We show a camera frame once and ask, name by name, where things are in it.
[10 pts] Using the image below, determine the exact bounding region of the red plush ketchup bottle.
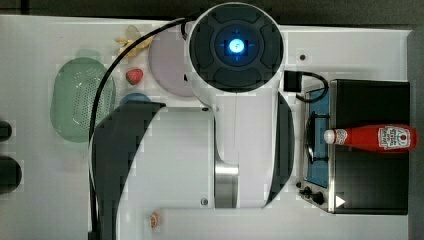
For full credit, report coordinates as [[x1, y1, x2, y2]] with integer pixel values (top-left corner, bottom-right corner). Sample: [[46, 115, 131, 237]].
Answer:
[[323, 124, 419, 153]]

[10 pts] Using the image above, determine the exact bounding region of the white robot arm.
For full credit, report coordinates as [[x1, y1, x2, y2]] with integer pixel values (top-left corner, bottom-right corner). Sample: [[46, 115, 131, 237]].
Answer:
[[90, 2, 294, 240]]

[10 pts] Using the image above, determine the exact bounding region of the black toaster oven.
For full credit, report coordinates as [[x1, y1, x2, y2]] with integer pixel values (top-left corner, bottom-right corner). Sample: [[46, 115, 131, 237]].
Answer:
[[297, 79, 410, 215]]

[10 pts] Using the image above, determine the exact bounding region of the pink round plate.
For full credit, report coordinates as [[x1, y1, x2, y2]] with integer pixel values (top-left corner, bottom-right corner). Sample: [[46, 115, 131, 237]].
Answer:
[[148, 27, 195, 97]]

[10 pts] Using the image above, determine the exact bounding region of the blue cup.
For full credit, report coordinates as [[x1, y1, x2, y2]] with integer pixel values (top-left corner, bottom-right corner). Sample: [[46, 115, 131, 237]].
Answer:
[[120, 93, 150, 106]]

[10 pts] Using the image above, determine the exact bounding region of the red plush strawberry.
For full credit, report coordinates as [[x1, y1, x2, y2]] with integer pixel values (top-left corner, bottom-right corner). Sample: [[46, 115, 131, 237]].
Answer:
[[125, 68, 144, 85]]

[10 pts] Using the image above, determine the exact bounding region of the yellow plush banana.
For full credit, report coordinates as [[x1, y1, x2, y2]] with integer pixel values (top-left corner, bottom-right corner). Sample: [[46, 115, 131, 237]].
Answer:
[[114, 25, 155, 58]]

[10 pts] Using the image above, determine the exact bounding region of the small orange toy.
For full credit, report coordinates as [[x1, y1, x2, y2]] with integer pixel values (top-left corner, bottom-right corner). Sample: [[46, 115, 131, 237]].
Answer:
[[150, 211, 160, 229]]

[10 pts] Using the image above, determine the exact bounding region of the green perforated colander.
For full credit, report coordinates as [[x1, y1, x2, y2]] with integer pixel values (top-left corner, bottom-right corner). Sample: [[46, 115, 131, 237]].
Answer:
[[50, 57, 107, 143]]

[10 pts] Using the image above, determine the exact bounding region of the black object upper left edge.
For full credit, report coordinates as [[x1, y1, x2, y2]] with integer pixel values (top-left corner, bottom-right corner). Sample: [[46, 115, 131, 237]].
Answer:
[[0, 120, 12, 141]]

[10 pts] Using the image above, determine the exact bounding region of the black object edge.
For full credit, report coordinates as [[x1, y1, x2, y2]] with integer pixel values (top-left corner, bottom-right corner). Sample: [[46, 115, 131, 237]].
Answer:
[[0, 156, 22, 194], [0, 120, 12, 141]]

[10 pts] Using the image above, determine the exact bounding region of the black object lower left edge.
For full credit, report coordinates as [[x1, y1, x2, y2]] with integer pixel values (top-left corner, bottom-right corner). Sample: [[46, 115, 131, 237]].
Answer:
[[0, 156, 22, 194]]

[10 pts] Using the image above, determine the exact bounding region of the black connector with cable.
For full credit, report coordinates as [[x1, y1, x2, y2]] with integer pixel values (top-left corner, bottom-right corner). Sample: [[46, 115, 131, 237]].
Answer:
[[283, 70, 329, 103]]

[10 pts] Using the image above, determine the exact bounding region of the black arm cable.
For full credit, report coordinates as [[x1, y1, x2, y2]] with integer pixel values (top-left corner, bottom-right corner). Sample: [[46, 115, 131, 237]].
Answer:
[[87, 17, 192, 240]]

